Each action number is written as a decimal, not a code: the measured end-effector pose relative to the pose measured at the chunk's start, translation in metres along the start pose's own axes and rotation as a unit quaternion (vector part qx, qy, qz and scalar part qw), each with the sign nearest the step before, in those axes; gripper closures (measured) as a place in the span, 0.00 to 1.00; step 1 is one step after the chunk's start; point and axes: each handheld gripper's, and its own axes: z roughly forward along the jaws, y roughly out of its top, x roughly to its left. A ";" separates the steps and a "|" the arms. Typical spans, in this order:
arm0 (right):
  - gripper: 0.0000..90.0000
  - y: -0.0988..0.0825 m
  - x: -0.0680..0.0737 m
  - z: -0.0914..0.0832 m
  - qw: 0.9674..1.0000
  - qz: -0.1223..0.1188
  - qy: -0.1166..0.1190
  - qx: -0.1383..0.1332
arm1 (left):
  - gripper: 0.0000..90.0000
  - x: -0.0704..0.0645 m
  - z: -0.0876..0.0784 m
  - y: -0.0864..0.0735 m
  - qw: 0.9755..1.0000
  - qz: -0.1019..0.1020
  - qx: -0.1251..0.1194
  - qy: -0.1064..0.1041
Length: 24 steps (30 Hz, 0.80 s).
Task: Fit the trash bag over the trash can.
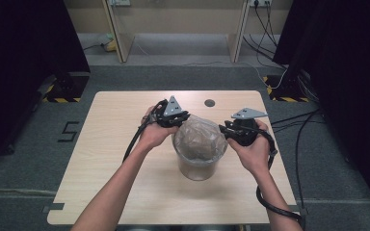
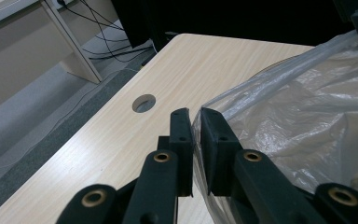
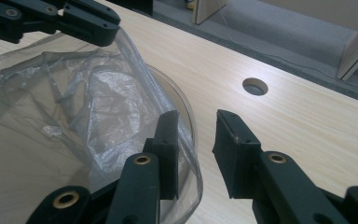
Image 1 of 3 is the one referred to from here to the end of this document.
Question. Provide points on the black curtain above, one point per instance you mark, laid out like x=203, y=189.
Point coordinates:
x=19, y=64
x=350, y=80

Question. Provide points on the clear plastic bag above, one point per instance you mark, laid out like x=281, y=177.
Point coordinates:
x=200, y=136

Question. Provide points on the wooden desk frame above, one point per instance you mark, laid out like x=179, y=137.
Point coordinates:
x=118, y=35

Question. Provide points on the striped-edge stand base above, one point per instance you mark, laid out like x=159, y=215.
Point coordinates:
x=66, y=88
x=285, y=93

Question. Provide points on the yellow plug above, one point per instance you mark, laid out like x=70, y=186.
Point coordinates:
x=110, y=45

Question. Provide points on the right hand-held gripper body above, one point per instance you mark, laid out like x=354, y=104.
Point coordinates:
x=247, y=128

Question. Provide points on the person's left hand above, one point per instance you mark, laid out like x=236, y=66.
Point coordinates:
x=154, y=136

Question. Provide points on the white wall socket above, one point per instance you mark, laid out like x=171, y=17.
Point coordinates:
x=260, y=2

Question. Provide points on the person's right hand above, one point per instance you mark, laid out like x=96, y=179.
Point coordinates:
x=253, y=157

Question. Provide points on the transparent grey plastic bin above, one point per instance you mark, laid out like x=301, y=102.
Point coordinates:
x=196, y=170

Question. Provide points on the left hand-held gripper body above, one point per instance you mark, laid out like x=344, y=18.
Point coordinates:
x=172, y=107

